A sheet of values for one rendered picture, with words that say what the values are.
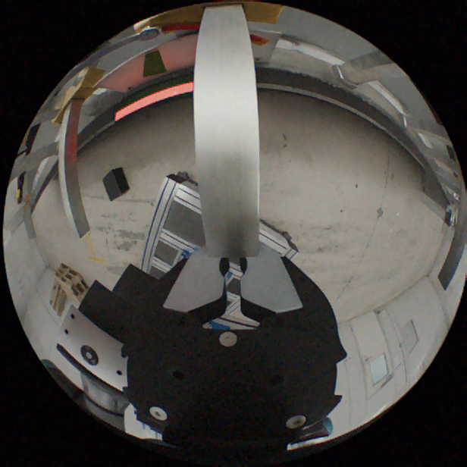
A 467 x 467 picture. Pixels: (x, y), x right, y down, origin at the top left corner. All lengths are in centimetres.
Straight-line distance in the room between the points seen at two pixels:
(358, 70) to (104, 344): 55
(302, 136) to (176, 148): 77
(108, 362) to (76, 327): 7
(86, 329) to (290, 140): 110
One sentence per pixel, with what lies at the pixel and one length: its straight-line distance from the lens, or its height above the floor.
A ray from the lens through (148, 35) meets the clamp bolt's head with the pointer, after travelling 20.
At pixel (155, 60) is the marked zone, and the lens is 27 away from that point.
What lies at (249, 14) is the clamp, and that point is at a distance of 20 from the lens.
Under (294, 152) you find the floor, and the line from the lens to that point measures 99.
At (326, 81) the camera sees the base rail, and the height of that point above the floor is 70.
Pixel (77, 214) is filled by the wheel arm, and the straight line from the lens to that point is 27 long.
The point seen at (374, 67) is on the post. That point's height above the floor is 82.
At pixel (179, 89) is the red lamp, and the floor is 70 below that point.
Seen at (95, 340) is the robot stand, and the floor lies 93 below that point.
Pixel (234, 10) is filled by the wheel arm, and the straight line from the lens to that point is 16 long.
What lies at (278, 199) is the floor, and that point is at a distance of 101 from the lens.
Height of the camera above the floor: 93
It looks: 60 degrees down
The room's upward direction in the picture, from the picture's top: 178 degrees counter-clockwise
